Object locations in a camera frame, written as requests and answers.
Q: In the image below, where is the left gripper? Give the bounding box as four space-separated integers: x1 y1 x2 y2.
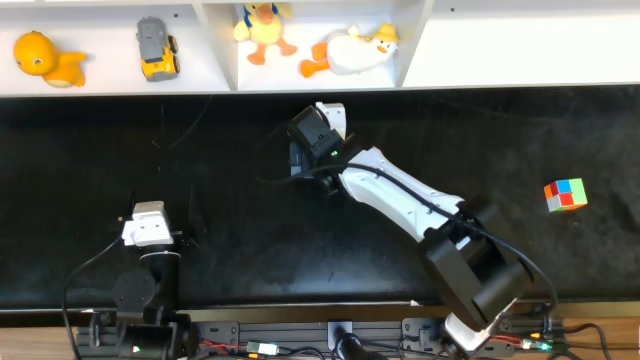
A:
126 180 205 251

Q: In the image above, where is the grey and yellow toy truck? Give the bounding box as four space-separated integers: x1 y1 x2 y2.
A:
135 16 181 83

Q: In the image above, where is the orange rubber toy figure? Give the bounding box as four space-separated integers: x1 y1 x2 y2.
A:
13 30 89 89

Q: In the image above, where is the yellow plush duck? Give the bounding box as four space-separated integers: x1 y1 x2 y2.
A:
232 2 299 67

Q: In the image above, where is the white plush duck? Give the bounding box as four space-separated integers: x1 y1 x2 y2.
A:
298 22 401 80

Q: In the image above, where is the white shelf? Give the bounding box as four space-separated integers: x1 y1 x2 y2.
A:
0 0 640 99

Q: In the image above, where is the many-coloured puzzle cube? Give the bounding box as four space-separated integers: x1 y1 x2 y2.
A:
543 177 589 214

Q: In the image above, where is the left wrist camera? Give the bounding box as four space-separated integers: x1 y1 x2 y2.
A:
121 200 175 248

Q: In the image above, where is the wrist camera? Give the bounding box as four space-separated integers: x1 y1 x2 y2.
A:
121 200 175 248
314 101 348 140

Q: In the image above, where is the mounting rail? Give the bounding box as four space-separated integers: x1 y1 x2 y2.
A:
74 319 610 360

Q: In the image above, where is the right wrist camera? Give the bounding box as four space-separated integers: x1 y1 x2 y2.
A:
314 101 348 140

